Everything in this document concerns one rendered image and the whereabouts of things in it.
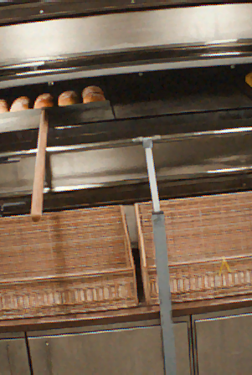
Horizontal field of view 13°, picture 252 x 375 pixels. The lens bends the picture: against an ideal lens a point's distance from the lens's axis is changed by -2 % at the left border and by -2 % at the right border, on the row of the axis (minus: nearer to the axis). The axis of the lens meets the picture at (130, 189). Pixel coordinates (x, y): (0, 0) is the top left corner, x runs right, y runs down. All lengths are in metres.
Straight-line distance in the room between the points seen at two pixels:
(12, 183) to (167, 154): 0.62
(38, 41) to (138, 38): 0.39
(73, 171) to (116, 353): 0.80
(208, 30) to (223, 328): 1.17
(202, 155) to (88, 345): 0.93
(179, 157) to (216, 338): 0.79
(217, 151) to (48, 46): 0.79
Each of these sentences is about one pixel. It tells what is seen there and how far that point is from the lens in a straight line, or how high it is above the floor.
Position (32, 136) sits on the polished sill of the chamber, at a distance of 4.36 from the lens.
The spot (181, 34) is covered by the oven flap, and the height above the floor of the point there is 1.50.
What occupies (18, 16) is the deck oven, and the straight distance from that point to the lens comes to 4.31.
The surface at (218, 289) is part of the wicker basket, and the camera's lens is 4.06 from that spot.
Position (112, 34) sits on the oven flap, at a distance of 4.31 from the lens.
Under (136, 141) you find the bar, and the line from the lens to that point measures 3.99.
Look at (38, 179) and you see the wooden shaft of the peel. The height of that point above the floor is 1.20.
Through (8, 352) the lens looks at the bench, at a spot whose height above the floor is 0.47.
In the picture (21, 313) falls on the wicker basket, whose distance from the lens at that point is 4.02.
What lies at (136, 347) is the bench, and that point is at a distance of 4.03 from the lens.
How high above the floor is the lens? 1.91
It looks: 13 degrees down
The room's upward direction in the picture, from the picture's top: 6 degrees counter-clockwise
